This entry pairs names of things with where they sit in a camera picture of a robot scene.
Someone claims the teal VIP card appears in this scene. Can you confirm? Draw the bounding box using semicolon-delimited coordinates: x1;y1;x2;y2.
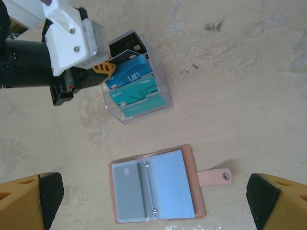
109;74;162;106

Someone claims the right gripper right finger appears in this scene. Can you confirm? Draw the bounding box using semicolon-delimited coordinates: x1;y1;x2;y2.
246;172;307;230

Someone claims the greyish chip card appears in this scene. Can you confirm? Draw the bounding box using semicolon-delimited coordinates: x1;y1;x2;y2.
113;162;145;222

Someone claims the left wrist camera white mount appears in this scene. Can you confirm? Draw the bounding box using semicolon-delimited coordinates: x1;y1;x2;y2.
43;0;113;77

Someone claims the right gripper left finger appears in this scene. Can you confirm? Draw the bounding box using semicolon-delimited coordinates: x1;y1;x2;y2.
0;172;64;230

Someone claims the navy bank card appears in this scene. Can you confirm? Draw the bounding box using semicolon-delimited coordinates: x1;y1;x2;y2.
109;49;141;65

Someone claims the black VIP card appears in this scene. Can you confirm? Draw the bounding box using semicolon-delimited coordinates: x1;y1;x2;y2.
108;32;148;60

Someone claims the blue VIP card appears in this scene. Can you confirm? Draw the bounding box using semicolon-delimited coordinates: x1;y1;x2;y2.
105;54;153;91

